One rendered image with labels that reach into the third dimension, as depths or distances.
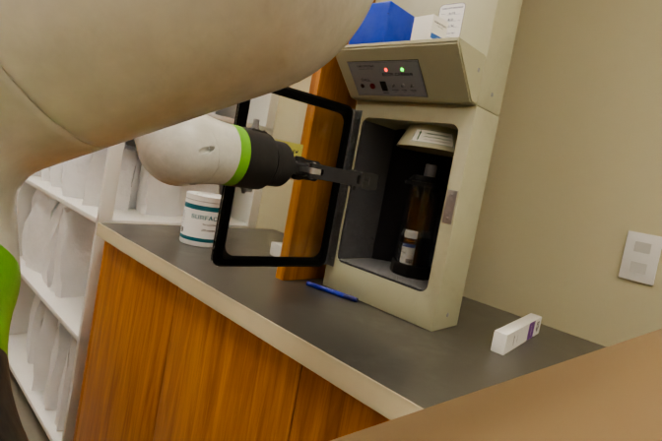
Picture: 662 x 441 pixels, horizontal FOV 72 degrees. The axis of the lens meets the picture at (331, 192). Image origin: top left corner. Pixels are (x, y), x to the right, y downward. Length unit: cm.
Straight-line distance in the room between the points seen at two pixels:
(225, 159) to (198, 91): 48
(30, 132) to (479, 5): 95
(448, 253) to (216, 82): 84
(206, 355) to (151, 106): 96
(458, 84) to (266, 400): 71
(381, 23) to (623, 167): 69
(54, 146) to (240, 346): 84
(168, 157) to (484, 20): 69
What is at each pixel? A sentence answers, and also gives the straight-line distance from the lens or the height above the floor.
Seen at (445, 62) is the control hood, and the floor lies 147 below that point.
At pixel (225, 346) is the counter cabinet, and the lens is 104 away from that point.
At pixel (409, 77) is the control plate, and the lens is 100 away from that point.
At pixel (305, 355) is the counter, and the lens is 81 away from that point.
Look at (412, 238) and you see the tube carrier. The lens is 109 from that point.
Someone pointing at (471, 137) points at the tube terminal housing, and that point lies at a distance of 97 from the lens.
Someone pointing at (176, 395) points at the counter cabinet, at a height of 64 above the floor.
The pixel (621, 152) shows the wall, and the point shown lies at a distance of 133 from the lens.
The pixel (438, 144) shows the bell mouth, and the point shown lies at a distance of 104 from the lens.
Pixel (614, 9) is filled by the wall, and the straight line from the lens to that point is 143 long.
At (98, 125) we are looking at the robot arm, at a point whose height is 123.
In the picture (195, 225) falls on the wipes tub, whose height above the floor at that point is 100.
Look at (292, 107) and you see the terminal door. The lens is 102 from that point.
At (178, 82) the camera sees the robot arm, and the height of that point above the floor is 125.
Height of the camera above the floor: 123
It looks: 3 degrees down
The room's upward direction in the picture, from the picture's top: 11 degrees clockwise
